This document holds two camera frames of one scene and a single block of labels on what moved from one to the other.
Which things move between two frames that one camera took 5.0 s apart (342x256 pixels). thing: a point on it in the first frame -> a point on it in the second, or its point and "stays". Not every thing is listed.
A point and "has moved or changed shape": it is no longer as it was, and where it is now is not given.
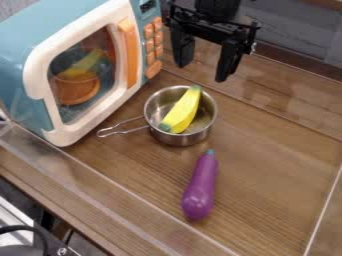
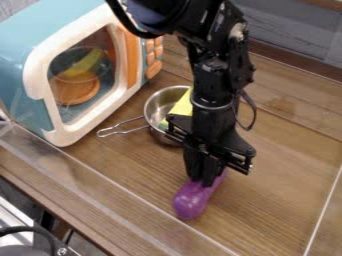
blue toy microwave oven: (75, 56) stays
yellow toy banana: (181, 115) stays
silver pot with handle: (157, 107) stays
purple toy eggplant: (197, 198) has moved or changed shape
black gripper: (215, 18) -> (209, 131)
